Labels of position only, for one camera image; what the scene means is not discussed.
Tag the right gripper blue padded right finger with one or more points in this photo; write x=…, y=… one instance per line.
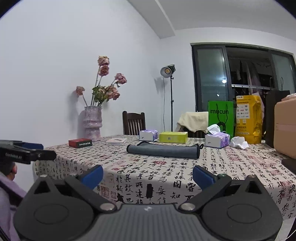
x=202, y=177

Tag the grey microfibre towel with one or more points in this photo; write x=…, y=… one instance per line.
x=146, y=148

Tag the calligraphy print tablecloth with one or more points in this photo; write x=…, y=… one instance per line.
x=142, y=179

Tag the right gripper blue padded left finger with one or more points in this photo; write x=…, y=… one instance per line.
x=92, y=177

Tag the black paper bag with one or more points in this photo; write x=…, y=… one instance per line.
x=272, y=98

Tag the lime green tissue box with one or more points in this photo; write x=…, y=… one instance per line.
x=173, y=137

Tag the yellow paper delivery bag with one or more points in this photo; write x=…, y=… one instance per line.
x=249, y=118

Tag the studio light on stand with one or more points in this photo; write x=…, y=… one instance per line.
x=167, y=72

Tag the dark wooden chair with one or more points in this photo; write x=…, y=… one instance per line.
x=133, y=123

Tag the cream cloth on chair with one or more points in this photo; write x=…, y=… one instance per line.
x=193, y=121

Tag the green mucun paper bag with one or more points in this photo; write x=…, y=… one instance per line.
x=222, y=114

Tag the purple tissue pack near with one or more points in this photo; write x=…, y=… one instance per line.
x=215, y=138

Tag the purple tissue pack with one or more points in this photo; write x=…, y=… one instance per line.
x=148, y=135
x=215, y=138

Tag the red and black box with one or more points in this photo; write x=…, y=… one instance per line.
x=80, y=143

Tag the white flat box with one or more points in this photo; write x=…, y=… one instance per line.
x=116, y=141

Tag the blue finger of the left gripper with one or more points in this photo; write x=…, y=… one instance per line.
x=34, y=146

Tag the purple tissue pack far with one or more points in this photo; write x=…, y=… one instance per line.
x=148, y=135

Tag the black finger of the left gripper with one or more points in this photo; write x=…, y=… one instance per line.
x=42, y=155

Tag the crumpled white tissue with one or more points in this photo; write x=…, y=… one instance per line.
x=239, y=142

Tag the tan cardboard box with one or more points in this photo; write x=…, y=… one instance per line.
x=285, y=126

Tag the dark chair under cloth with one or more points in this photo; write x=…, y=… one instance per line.
x=197, y=134

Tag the dried pink rose bouquet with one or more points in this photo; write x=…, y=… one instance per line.
x=103, y=93

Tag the pink speckled ceramic vase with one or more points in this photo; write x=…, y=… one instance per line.
x=92, y=122

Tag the dark framed sliding window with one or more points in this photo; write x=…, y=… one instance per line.
x=223, y=71

